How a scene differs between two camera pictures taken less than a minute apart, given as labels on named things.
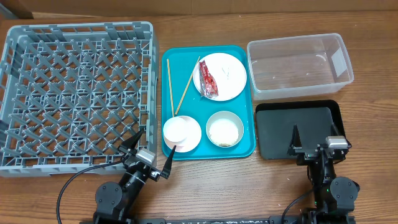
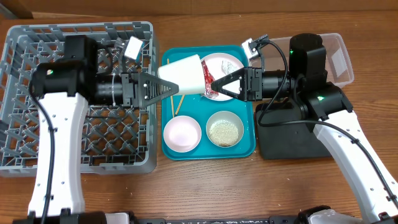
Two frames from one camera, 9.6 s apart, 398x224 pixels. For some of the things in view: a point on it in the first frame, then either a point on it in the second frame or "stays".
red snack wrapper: [208, 86] stays
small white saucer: [193, 137] stays
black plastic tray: [275, 121] stays
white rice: [224, 132] stays
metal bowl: [224, 129] stays
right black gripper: [306, 155] → [244, 75]
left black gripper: [129, 144] → [136, 94]
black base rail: [222, 220] stays
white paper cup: [175, 130] → [187, 73]
